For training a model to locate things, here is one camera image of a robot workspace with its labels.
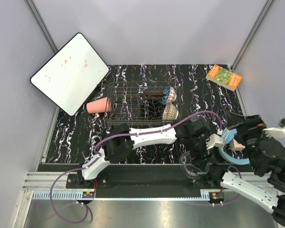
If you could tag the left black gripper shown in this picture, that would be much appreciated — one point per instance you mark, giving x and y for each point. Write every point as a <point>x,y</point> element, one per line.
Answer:
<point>198,157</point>

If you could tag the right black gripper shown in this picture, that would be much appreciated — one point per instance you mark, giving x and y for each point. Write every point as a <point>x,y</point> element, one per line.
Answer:
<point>253,123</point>

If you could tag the clear glass square plate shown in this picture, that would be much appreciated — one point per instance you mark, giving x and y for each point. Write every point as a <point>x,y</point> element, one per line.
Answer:
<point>192,168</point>

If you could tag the brown patterned ceramic bowl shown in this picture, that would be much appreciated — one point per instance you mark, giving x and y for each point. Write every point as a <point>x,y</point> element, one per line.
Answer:
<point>170,112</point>

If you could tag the blue orange patterned bowl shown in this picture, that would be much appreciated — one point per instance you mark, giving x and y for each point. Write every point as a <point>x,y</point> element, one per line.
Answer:
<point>168,95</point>

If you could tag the wire dish rack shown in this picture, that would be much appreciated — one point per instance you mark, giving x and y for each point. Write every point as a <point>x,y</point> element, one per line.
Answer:
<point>130,108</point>

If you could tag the pink plastic cup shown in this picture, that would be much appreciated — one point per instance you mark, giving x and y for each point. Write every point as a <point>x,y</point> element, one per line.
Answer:
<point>99,106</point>

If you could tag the clear drinking glass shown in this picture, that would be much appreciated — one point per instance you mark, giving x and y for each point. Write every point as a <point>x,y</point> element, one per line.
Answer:
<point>199,122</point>

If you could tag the red floral plate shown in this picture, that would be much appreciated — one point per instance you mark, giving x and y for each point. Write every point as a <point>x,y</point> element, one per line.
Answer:
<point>152,94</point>

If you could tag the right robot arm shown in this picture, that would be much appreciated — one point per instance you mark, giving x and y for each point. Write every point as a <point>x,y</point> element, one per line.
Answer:
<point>266,155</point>

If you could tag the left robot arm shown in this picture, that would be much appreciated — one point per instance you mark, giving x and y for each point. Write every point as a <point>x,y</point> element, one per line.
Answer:
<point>122,140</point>

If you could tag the light blue headphones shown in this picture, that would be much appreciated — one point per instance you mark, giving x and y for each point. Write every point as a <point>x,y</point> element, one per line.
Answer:
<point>227,154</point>

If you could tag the small pink white plug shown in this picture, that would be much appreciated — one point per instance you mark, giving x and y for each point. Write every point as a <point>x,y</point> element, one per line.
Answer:
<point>235,146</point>

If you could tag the orange green book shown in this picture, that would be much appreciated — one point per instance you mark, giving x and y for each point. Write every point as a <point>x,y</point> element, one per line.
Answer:
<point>224,77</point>

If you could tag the white whiteboard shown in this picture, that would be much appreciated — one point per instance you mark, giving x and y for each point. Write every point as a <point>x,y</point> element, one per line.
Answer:
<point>71,75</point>

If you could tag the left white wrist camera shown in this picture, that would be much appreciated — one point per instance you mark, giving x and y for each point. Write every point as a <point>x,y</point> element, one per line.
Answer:
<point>215,140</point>

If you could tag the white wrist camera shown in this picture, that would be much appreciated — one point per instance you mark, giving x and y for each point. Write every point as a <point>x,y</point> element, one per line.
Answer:
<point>215,140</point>
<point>277,132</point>

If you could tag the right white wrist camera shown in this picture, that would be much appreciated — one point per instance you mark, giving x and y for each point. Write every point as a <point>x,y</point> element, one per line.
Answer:
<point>277,132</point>

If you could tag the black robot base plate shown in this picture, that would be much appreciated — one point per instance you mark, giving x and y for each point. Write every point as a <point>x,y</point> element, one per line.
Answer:
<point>153,174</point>

